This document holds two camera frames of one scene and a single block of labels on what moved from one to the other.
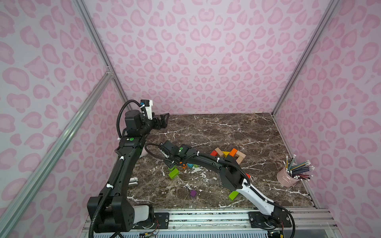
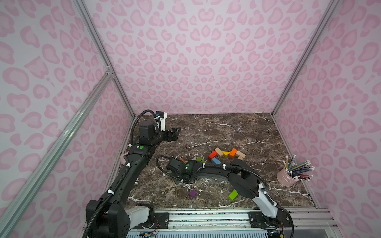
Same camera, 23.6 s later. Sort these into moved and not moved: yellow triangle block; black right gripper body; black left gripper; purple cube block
Moved: black left gripper; black right gripper body
Not moved: purple cube block; yellow triangle block
